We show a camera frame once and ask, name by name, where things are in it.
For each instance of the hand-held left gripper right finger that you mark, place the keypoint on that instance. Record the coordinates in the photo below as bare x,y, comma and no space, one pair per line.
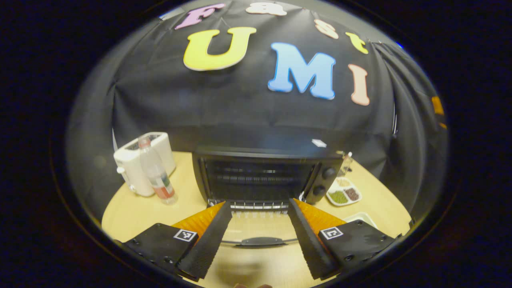
308,244

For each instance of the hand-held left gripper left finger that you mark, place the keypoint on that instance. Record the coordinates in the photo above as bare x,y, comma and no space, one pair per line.
210,244

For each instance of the cream rectangular tray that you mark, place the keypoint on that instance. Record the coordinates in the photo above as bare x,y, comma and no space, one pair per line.
362,218

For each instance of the black electric oven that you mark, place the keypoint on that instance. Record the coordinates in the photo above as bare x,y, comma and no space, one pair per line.
330,184

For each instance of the white divided dish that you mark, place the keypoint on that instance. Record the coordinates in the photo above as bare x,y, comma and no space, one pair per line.
328,196

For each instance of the pile of green beans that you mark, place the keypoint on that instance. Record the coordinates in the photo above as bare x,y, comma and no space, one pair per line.
338,196

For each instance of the pile of dark red beans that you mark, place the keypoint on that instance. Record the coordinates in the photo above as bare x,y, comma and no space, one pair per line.
352,194

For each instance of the pile of yellow beans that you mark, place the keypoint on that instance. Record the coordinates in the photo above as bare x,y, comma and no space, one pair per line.
342,182

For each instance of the clear plastic bottle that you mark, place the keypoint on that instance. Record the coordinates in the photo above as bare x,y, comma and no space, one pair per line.
156,172

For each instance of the white toaster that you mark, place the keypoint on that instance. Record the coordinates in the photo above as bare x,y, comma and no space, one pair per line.
126,168

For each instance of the black backdrop cloth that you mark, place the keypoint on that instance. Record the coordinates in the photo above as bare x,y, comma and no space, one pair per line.
160,100

